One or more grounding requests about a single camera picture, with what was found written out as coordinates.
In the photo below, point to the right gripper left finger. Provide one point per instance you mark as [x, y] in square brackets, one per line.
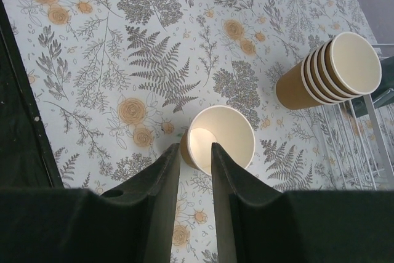
[132, 222]

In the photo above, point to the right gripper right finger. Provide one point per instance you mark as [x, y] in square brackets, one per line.
[256, 223]

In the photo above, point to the single brown paper cup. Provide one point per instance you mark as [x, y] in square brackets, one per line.
[218, 124]

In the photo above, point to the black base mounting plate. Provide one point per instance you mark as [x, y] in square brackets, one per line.
[26, 156]

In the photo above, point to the floral table mat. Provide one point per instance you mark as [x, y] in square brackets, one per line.
[117, 81]

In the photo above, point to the stack of brown paper cups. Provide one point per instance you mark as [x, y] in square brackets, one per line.
[343, 68]

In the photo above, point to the dark teal mug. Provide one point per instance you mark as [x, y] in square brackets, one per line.
[383, 95]

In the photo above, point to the white wire dish rack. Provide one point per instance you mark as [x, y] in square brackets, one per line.
[359, 145]

